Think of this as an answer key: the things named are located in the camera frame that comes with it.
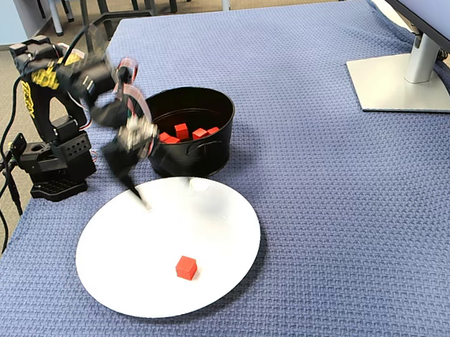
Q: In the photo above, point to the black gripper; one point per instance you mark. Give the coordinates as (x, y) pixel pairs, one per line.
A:
(117, 159)

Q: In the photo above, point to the white round plate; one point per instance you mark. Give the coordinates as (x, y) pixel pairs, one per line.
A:
(219, 279)

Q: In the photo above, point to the black metal bucket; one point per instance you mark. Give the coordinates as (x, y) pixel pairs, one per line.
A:
(212, 154)

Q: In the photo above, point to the white table leg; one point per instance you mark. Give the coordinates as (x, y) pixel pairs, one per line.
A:
(56, 17)

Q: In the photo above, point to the blue woven table cloth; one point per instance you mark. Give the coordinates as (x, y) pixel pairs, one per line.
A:
(331, 206)

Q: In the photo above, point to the silver monitor stand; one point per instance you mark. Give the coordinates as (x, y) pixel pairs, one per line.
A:
(399, 86)

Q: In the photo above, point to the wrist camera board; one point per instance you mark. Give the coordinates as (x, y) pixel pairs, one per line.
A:
(137, 134)

